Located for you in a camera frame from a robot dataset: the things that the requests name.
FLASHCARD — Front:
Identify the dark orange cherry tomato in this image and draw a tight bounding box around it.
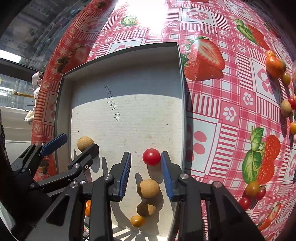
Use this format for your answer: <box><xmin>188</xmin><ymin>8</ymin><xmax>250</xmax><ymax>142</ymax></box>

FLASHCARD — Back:
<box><xmin>245</xmin><ymin>181</ymin><xmax>260</xmax><ymax>197</ymax></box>

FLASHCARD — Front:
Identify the small orange tangerine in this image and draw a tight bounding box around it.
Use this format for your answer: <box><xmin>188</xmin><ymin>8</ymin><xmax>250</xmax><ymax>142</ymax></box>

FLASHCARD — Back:
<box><xmin>85</xmin><ymin>200</ymin><xmax>91</xmax><ymax>217</ymax></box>

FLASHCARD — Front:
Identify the yellow green cherry tomato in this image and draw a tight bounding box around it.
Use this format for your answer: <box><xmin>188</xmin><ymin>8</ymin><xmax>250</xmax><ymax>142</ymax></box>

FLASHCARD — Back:
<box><xmin>281</xmin><ymin>72</ymin><xmax>291</xmax><ymax>86</ymax></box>

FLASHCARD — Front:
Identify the red strawberry checkered tablecloth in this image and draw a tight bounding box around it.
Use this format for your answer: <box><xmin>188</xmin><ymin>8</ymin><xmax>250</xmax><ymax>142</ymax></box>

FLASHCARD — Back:
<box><xmin>32</xmin><ymin>1</ymin><xmax>295</xmax><ymax>240</ymax></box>

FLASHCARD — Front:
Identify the brown longan on table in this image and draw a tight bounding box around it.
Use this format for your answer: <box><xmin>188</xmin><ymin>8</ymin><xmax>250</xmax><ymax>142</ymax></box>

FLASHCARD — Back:
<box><xmin>280</xmin><ymin>100</ymin><xmax>292</xmax><ymax>118</ymax></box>

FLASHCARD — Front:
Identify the brown longan in tray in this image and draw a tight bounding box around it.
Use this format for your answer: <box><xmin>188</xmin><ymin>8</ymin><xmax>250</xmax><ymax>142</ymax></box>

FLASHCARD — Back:
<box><xmin>137</xmin><ymin>201</ymin><xmax>157</xmax><ymax>217</ymax></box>
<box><xmin>137</xmin><ymin>179</ymin><xmax>160</xmax><ymax>199</ymax></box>
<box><xmin>77</xmin><ymin>136</ymin><xmax>94</xmax><ymax>152</ymax></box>

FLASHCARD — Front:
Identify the grey cardboard box tray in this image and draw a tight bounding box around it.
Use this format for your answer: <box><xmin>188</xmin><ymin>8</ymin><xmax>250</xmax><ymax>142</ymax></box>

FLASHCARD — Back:
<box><xmin>54</xmin><ymin>42</ymin><xmax>186</xmax><ymax>240</ymax></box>

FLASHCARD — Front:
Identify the large orange tangerine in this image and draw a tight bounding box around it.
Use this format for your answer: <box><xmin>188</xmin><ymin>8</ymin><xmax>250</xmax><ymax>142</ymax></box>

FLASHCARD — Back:
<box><xmin>265</xmin><ymin>56</ymin><xmax>283</xmax><ymax>79</ymax></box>

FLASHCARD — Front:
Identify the small orange cherry tomato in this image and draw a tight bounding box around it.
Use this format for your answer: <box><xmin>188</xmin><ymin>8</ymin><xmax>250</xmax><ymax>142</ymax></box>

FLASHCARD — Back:
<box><xmin>266</xmin><ymin>50</ymin><xmax>276</xmax><ymax>57</ymax></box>

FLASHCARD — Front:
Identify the red cherry tomato with stem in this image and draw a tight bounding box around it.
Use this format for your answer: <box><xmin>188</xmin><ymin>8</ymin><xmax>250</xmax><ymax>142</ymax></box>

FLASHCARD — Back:
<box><xmin>255</xmin><ymin>185</ymin><xmax>266</xmax><ymax>201</ymax></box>

